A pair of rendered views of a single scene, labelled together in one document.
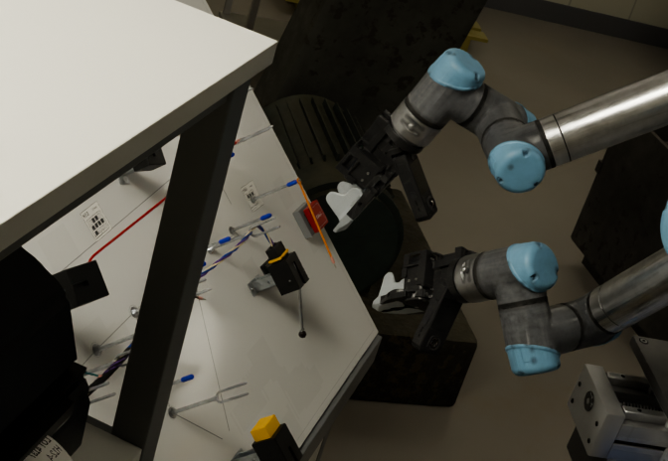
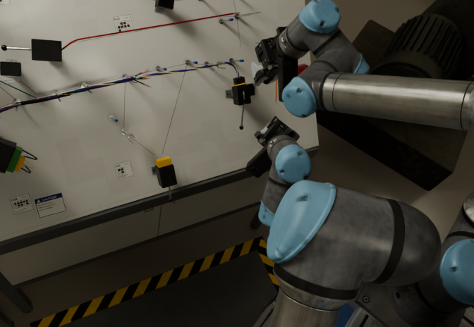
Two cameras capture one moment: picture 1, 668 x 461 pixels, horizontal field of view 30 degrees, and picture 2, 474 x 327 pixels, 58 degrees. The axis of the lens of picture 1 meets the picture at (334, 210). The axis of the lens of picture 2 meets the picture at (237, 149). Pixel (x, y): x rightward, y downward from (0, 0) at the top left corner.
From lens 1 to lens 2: 125 cm
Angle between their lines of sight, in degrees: 38
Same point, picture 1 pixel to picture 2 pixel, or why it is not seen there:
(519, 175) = (293, 103)
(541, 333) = (275, 205)
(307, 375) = (243, 147)
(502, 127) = (313, 67)
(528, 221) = not seen: outside the picture
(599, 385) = not seen: hidden behind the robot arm
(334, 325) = not seen: hidden behind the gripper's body
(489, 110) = (327, 52)
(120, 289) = (121, 63)
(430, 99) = (294, 28)
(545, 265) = (295, 168)
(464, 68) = (314, 14)
